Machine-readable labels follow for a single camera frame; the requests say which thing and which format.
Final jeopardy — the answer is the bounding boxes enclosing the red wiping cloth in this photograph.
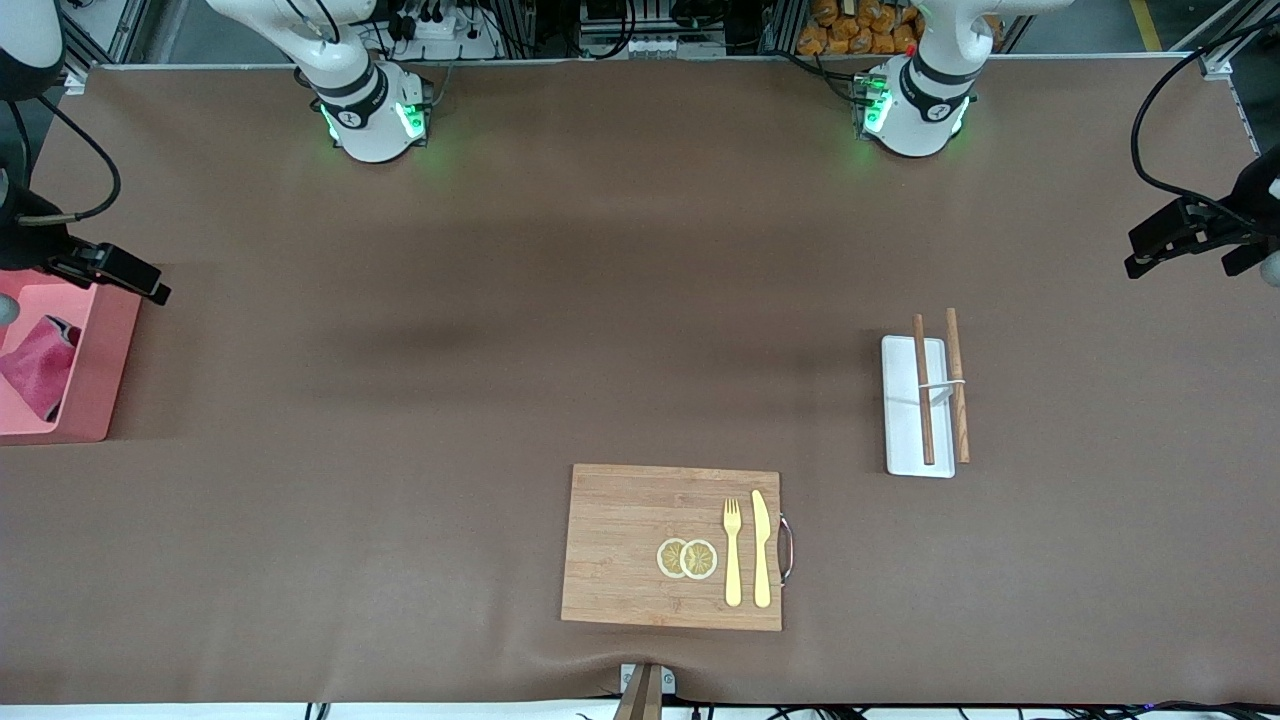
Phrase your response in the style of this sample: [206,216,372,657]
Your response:
[0,314,83,422]

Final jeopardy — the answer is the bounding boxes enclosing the pink plastic bin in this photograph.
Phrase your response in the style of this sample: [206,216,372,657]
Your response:
[0,267,144,446]

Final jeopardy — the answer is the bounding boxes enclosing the brown wooden rod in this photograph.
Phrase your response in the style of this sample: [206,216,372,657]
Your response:
[912,313,937,467]
[944,307,973,465]

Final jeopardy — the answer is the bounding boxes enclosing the white rack base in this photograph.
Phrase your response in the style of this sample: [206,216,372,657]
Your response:
[880,334,957,480]

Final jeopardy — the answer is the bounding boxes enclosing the orange snack bags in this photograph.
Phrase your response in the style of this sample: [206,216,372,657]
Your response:
[796,0,923,57]

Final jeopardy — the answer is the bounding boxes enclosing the white power strip with plugs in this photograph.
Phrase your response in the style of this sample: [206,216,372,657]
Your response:
[383,5,503,63]

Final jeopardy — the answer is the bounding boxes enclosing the yellow knife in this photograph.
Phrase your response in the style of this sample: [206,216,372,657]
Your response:
[750,489,774,610]

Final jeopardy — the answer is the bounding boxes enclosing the white socket strip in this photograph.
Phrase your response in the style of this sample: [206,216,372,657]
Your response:
[618,34,728,60]

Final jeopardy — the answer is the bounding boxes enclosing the yellow fork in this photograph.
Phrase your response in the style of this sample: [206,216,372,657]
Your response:
[722,497,745,609]

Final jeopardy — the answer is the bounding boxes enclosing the wooden cutting board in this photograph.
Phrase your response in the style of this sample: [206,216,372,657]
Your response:
[560,463,797,633]

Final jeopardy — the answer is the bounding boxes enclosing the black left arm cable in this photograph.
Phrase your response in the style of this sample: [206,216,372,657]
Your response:
[1130,18,1280,233]

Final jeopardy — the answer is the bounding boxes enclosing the aluminium frame profile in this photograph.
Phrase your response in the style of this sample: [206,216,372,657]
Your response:
[1168,0,1280,83]
[55,0,153,97]

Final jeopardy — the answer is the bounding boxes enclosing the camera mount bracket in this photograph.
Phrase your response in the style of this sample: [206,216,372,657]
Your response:
[611,661,678,720]

